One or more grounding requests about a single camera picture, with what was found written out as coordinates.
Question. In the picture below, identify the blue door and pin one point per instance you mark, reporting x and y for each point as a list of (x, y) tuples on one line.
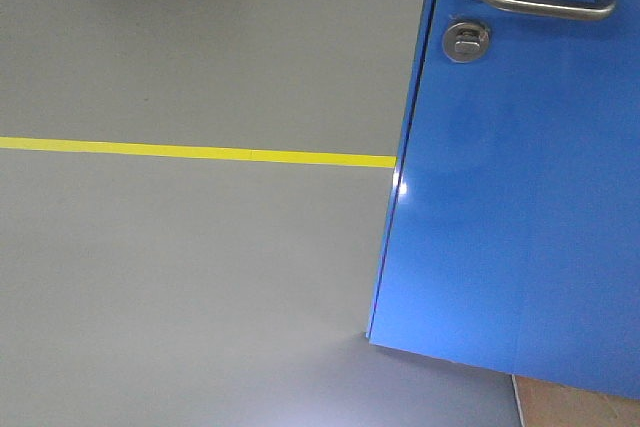
[(512, 236)]

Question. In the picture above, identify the plywood door platform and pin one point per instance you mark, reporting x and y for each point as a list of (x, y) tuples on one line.
[(542, 403)]

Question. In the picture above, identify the silver thumb turn lock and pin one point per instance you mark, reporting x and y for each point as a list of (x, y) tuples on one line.
[(466, 41)]

